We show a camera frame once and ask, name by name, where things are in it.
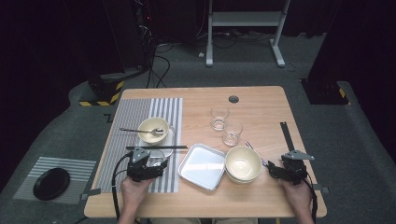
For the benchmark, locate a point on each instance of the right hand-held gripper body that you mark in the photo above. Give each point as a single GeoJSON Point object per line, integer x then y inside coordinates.
{"type": "Point", "coordinates": [294, 171]}

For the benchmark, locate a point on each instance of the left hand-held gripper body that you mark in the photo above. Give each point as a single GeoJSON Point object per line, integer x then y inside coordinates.
{"type": "Point", "coordinates": [140, 169]}

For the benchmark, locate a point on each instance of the clear drinking glass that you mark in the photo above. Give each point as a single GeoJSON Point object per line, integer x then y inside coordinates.
{"type": "Point", "coordinates": [219, 123]}
{"type": "Point", "coordinates": [157, 157]}
{"type": "Point", "coordinates": [232, 138]}

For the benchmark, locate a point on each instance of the metal spoon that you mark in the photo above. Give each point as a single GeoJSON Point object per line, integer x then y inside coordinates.
{"type": "Point", "coordinates": [263, 161]}
{"type": "Point", "coordinates": [158, 132]}
{"type": "Point", "coordinates": [250, 146]}

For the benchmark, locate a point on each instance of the white square plate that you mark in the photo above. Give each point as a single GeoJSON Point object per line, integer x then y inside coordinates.
{"type": "Point", "coordinates": [168, 140]}
{"type": "Point", "coordinates": [202, 166]}

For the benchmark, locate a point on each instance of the bundle of black chopsticks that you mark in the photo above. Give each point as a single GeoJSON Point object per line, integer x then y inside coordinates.
{"type": "Point", "coordinates": [286, 135]}

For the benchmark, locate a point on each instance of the cream bowl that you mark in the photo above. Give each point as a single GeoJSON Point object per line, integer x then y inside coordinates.
{"type": "Point", "coordinates": [243, 163]}
{"type": "Point", "coordinates": [244, 181]}
{"type": "Point", "coordinates": [154, 123]}

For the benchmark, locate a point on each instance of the person's left hand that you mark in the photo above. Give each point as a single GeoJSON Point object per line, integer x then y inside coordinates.
{"type": "Point", "coordinates": [135, 194]}

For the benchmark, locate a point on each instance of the person's right hand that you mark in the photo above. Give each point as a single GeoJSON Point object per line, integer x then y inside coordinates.
{"type": "Point", "coordinates": [297, 199]}

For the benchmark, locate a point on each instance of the grey tape piece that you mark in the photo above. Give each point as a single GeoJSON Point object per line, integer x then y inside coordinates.
{"type": "Point", "coordinates": [322, 188]}

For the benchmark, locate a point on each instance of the black zigzag tape mark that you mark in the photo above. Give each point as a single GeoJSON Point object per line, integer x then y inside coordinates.
{"type": "Point", "coordinates": [108, 117]}

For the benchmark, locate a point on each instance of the striped grey white placemat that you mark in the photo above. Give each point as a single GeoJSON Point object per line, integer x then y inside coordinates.
{"type": "Point", "coordinates": [130, 109]}

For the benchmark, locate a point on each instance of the small striped grey mat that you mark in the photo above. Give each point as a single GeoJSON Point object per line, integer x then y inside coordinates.
{"type": "Point", "coordinates": [77, 168]}

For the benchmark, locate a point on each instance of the black stand base hazard tape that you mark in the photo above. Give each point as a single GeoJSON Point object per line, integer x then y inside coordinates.
{"type": "Point", "coordinates": [102, 90]}
{"type": "Point", "coordinates": [323, 93]}

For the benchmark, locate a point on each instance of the black round dish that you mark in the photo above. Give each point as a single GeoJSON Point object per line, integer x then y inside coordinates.
{"type": "Point", "coordinates": [51, 184]}

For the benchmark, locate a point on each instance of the small white plug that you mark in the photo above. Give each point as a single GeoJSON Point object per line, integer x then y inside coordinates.
{"type": "Point", "coordinates": [201, 54]}

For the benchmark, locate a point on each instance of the white metal stand frame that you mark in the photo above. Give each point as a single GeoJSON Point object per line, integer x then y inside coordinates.
{"type": "Point", "coordinates": [246, 18]}

